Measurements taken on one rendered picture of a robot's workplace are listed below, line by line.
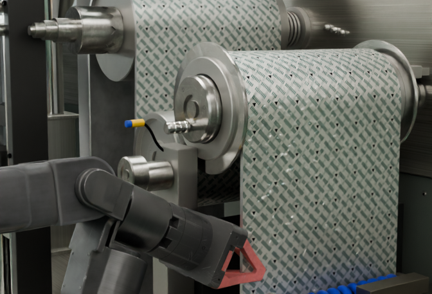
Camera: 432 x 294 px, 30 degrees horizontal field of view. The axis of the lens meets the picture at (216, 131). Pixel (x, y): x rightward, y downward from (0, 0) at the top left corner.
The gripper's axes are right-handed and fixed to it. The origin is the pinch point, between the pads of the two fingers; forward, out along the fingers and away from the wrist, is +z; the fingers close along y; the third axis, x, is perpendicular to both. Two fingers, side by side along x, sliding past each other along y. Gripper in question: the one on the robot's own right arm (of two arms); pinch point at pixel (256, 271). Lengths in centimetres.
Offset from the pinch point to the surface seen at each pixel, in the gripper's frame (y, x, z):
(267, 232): 0.3, 4.4, -0.9
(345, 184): 0.3, 13.4, 7.2
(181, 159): -7.1, 8.1, -10.3
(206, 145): -5.4, 10.5, -9.1
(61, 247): -75, -10, 15
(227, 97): -1.1, 15.5, -11.9
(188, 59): -10.0, 18.9, -13.2
